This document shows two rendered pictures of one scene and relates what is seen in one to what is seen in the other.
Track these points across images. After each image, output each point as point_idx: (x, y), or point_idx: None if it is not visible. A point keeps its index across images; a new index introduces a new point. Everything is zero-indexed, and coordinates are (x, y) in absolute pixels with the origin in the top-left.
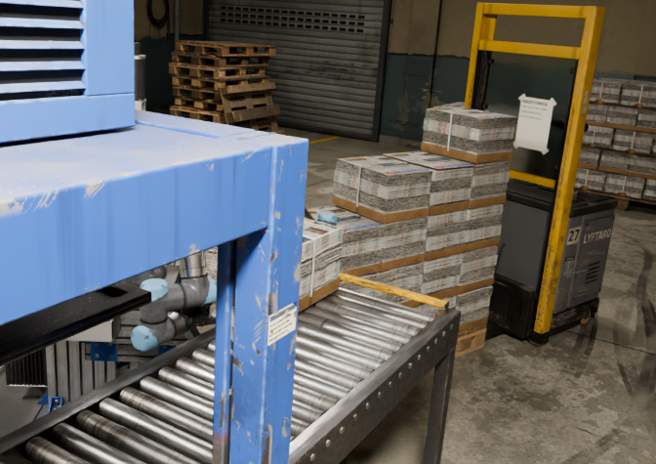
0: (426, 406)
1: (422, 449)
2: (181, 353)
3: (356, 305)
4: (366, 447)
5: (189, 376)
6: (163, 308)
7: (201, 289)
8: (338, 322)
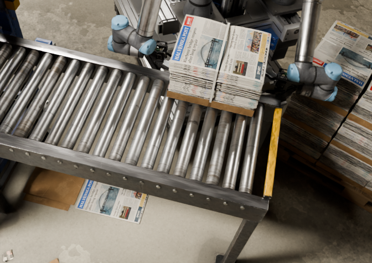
0: (355, 247)
1: (296, 253)
2: (108, 64)
3: (234, 134)
4: (276, 215)
5: (83, 76)
6: (117, 36)
7: (137, 42)
8: (194, 129)
